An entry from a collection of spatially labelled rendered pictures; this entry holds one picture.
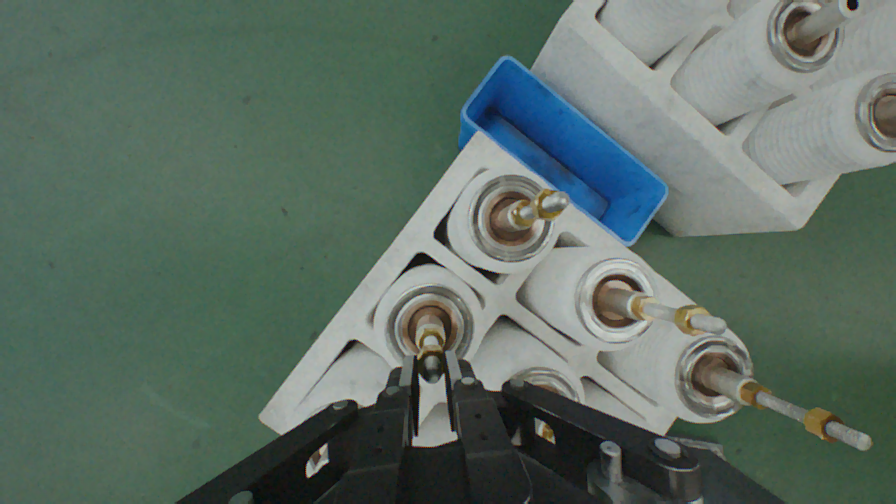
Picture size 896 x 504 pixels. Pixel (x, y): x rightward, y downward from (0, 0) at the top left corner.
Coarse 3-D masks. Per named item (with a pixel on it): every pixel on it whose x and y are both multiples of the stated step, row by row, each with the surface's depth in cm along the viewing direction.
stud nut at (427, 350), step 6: (426, 348) 16; (432, 348) 16; (438, 348) 16; (420, 354) 16; (426, 354) 16; (432, 354) 16; (438, 354) 16; (420, 360) 16; (420, 366) 16; (420, 372) 16
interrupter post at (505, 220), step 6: (516, 204) 21; (504, 210) 23; (510, 210) 21; (498, 216) 24; (504, 216) 22; (510, 216) 21; (498, 222) 24; (504, 222) 23; (510, 222) 21; (534, 222) 21; (504, 228) 24; (510, 228) 22; (516, 228) 21; (522, 228) 21
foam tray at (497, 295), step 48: (480, 144) 31; (432, 192) 31; (432, 240) 31; (576, 240) 33; (384, 288) 30; (480, 288) 31; (672, 288) 33; (336, 336) 30; (288, 384) 30; (432, 384) 31; (624, 384) 33
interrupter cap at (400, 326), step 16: (416, 288) 23; (432, 288) 23; (448, 288) 23; (400, 304) 23; (416, 304) 23; (432, 304) 23; (448, 304) 23; (464, 304) 23; (400, 320) 23; (416, 320) 24; (448, 320) 24; (464, 320) 24; (384, 336) 23; (400, 336) 23; (448, 336) 24; (464, 336) 24; (400, 352) 23; (416, 352) 23; (464, 352) 24
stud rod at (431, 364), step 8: (432, 336) 20; (424, 344) 19; (432, 344) 18; (424, 360) 16; (432, 360) 15; (424, 368) 15; (432, 368) 15; (440, 368) 15; (424, 376) 15; (432, 376) 15; (440, 376) 15
